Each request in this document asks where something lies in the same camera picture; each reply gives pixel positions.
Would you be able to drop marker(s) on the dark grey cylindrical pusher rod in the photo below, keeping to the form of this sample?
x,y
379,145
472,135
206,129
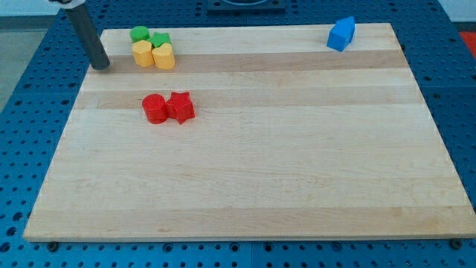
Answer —
x,y
87,34

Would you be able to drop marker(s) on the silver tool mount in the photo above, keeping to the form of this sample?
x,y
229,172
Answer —
x,y
67,3

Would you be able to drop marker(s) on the yellow hexagon block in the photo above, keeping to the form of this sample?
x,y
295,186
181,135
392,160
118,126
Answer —
x,y
142,53

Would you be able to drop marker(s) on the yellow heart block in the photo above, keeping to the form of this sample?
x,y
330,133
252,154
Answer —
x,y
164,57

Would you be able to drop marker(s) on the green cylinder block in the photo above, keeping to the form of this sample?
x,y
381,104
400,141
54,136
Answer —
x,y
139,33

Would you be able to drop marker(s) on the green star block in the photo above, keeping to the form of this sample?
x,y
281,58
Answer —
x,y
158,39

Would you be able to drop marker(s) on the red cylinder block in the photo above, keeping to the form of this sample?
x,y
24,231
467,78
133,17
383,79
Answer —
x,y
154,108

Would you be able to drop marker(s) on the red star block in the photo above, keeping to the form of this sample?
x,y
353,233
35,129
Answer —
x,y
180,107

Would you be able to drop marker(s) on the light wooden board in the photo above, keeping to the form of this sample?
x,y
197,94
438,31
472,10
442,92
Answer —
x,y
291,140

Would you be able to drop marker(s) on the blue pentagon block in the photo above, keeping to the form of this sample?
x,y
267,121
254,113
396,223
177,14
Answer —
x,y
342,33

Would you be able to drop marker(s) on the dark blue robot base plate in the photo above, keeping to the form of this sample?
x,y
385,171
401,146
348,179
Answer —
x,y
218,6

